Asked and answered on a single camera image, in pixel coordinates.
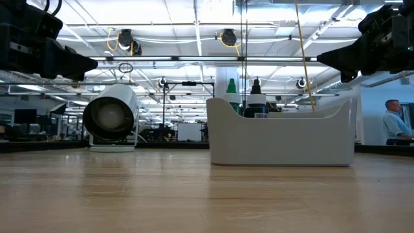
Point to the black metal gantry frame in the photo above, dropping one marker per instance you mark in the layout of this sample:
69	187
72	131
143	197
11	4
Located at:
189	83

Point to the white freestanding board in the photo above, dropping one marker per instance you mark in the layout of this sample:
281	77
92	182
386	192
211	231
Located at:
189	132

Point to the large green-capped dye bottle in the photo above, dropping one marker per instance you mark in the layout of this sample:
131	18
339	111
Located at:
231	87

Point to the white square column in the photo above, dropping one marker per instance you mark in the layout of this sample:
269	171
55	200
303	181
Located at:
221	77

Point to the large black-capped dye bottle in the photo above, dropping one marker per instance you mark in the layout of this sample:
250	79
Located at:
256	97

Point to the small black ceiling reel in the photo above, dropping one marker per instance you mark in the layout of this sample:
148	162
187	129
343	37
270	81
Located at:
301	83
162	83

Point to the dark computer monitor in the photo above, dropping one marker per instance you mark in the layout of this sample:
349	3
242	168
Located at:
25	116

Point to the person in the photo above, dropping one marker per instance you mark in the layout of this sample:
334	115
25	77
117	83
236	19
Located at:
394	124

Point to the black aluminium table frame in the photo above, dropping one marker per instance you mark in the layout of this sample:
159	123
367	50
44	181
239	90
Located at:
48	145

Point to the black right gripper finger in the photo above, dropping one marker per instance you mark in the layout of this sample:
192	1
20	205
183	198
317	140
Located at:
347	58

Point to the grey plastic bin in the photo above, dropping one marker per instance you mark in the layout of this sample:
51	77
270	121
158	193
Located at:
281	139

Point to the silver ventilation duct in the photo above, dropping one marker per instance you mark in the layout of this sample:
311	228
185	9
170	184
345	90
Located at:
333	84

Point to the dark door panel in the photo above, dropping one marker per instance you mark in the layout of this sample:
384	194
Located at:
408	116

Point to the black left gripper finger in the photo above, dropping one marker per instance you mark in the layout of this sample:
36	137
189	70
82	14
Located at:
71	63

